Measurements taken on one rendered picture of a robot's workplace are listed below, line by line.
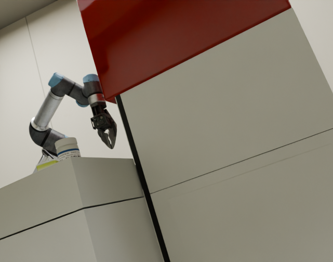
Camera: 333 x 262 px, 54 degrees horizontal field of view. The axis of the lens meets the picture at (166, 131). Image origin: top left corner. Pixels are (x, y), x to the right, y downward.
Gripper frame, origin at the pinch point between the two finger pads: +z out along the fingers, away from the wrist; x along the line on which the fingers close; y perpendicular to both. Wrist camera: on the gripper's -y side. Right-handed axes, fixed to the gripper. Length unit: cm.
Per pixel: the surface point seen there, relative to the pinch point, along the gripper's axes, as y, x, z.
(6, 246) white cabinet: 49, -22, 30
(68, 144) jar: 42.6, 1.9, 5.6
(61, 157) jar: 43.6, -1.2, 9.0
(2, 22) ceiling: -179, -158, -251
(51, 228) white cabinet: 52, -4, 30
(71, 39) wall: -187, -80, -192
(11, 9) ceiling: -167, -135, -250
